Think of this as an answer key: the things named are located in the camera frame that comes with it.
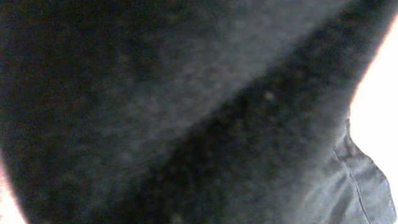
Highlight black shorts with snap button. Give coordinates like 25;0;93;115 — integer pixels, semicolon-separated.
1;0;397;224

